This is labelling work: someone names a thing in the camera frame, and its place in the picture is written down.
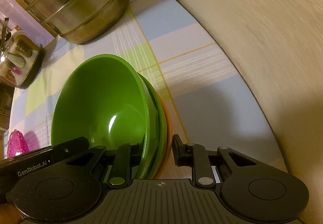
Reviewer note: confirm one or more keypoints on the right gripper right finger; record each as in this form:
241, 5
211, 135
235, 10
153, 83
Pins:
198, 158

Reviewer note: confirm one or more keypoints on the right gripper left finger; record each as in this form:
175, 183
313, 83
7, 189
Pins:
126, 157

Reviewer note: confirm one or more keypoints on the orange plastic bowl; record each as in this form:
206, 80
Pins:
168, 140

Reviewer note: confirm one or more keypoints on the green bowl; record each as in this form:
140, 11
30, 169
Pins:
160, 131
107, 102

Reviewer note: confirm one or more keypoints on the purple glass plate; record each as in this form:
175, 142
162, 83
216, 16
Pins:
17, 145

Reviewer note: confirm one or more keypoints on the person's left hand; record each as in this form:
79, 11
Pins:
9, 214

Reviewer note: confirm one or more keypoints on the checkered tablecloth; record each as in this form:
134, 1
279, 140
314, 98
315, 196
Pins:
208, 101

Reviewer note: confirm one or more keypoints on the stainless steel kettle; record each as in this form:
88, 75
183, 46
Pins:
21, 57

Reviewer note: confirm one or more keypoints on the purple curtain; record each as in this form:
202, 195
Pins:
19, 17

